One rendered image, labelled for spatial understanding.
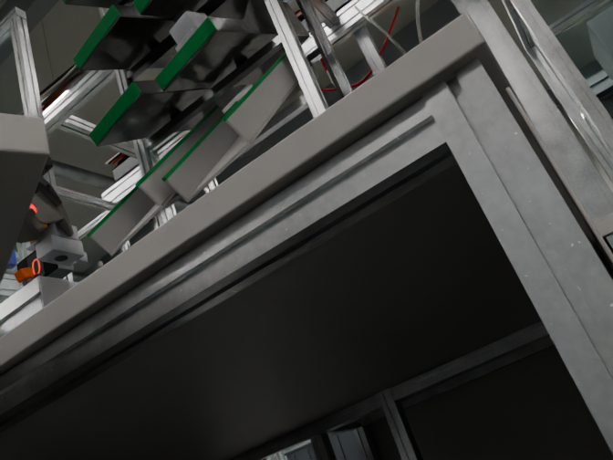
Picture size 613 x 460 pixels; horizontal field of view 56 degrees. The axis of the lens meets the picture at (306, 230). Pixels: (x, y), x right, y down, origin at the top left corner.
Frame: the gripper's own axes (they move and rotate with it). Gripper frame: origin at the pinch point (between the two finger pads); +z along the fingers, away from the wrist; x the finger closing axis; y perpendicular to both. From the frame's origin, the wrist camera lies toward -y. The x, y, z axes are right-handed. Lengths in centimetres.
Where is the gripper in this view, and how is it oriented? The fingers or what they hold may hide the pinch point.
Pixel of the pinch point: (59, 235)
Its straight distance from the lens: 111.4
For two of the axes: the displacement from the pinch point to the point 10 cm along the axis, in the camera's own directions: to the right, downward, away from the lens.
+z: 5.8, 7.9, 2.1
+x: 7.9, -4.8, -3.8
